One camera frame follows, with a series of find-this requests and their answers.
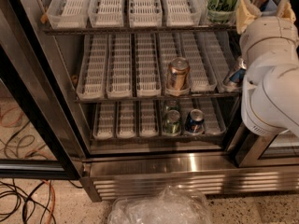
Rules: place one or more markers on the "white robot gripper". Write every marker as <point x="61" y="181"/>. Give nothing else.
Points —
<point x="270" y="32"/>

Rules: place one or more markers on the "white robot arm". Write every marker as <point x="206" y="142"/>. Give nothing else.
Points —
<point x="270" y="93"/>

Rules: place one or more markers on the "green tall can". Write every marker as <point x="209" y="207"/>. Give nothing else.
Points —
<point x="220" y="11"/>

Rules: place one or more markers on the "blue redbull can middle shelf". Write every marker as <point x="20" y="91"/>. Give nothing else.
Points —
<point x="235" y="76"/>

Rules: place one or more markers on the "gold copper can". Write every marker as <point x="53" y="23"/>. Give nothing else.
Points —
<point x="177" y="74"/>

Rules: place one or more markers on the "green can rear bottom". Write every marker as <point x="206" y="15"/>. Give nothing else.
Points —
<point x="171" y="105"/>

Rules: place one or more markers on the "blue can bottom shelf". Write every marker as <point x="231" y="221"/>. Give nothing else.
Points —
<point x="194" y="123"/>

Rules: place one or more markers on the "green can front bottom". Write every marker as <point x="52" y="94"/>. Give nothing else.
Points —
<point x="171" y="124"/>

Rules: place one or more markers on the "stainless steel fridge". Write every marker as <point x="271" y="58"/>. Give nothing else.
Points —
<point x="243" y="161"/>

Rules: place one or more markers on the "glass fridge door left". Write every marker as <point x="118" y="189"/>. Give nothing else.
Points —
<point x="61" y="168"/>

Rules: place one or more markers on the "clear tray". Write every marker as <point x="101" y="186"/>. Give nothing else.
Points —
<point x="65" y="14"/>
<point x="181" y="13"/>
<point x="126" y="120"/>
<point x="148" y="81"/>
<point x="145" y="13"/>
<point x="119" y="72"/>
<point x="92" y="77"/>
<point x="106" y="13"/>
<point x="148" y="119"/>
<point x="104" y="121"/>

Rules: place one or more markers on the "clear plastic bag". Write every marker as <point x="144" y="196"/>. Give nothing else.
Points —
<point x="170" y="206"/>

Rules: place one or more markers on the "top wire shelf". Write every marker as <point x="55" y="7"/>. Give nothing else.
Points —
<point x="136" y="30"/>

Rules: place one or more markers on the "wire shelf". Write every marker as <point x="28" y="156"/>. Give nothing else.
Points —
<point x="181" y="138"/>
<point x="166" y="97"/>
<point x="136" y="30"/>

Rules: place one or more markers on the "middle wire shelf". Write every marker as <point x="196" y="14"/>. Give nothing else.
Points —
<point x="166" y="97"/>

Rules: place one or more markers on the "bottom wire shelf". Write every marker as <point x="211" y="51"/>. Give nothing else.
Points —
<point x="181" y="138"/>

